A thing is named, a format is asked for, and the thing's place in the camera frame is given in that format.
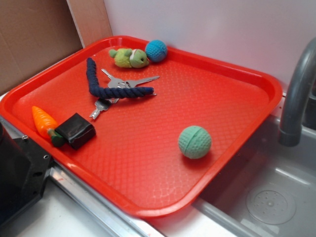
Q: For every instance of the green plush animal toy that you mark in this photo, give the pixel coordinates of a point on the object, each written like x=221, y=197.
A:
x=129, y=58

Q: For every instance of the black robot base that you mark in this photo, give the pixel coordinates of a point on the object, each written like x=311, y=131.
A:
x=24, y=168

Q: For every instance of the red plastic tray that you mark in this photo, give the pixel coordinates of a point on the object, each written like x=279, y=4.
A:
x=134, y=159

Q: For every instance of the green rubber ball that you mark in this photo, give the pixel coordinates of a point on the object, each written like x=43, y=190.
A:
x=194, y=142

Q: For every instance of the silver key bunch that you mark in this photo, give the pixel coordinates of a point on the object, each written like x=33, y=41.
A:
x=104, y=104

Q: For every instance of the blue rubber ball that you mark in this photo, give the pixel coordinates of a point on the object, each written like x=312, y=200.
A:
x=156, y=51

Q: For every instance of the black rectangular block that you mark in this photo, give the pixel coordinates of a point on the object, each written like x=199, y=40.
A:
x=76, y=130

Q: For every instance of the orange toy carrot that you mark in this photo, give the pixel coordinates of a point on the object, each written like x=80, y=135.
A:
x=46, y=126

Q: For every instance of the grey sink basin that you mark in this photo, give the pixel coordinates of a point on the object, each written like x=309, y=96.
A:
x=266, y=189

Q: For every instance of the grey sink faucet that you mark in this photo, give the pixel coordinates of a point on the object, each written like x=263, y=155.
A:
x=299, y=108

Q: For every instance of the brown cardboard panel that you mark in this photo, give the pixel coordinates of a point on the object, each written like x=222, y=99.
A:
x=35, y=34

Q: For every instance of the navy blue rope toy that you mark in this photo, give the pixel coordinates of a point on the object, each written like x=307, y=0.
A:
x=112, y=93

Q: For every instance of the metal rail strip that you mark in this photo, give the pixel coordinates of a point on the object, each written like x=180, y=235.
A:
x=69, y=208

